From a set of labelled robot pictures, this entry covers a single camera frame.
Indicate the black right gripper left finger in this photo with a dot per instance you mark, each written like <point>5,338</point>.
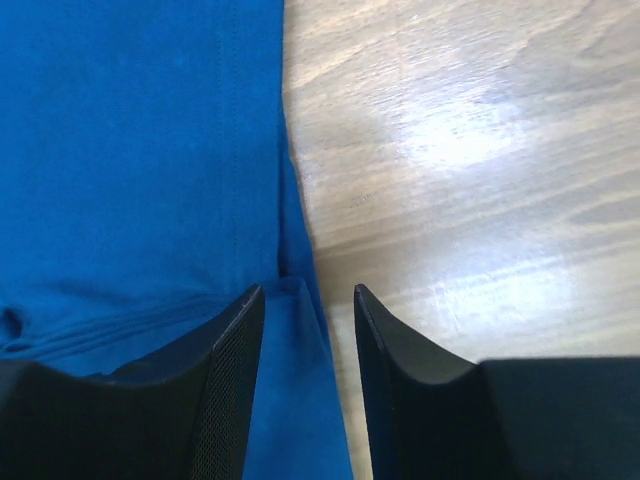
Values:
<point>181,412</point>

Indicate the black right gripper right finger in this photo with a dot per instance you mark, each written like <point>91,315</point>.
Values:
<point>429,413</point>

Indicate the blue Mickey print t-shirt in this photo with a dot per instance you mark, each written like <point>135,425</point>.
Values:
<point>146,183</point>

